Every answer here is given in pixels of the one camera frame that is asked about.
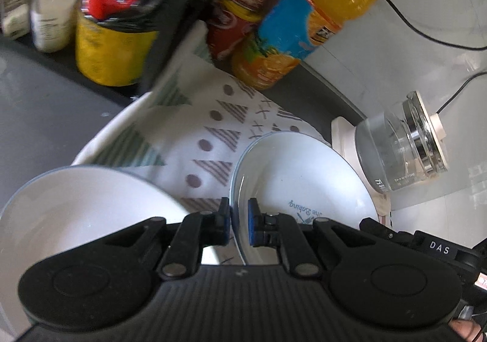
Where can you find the orange juice bottle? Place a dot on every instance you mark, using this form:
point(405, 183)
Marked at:
point(289, 33)

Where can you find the small glass salt jar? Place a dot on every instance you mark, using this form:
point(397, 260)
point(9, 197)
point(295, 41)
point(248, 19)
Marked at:
point(15, 18)

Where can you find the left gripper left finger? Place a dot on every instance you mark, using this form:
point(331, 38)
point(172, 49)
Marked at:
point(187, 240)

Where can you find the glass kettle with beige handle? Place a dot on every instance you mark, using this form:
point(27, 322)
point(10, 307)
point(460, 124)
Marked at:
point(402, 146)

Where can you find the patterned fringed table mat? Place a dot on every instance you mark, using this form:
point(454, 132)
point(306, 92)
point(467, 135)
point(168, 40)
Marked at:
point(187, 135)

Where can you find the small white baking print plate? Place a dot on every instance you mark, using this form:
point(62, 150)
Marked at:
point(295, 174)

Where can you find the white Sweet print deep plate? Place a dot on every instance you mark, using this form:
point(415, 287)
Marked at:
point(65, 208)

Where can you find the large soy sauce bottle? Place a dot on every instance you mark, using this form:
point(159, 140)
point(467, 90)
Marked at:
point(113, 39)

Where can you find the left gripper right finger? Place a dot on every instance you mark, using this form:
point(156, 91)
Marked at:
point(286, 236)

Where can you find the black metal spice rack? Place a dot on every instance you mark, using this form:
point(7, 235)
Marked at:
point(175, 20)

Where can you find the person's left hand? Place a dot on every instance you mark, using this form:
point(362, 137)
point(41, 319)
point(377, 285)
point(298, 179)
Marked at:
point(470, 331)

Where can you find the beige kettle base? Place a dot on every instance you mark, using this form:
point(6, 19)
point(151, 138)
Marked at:
point(343, 142)

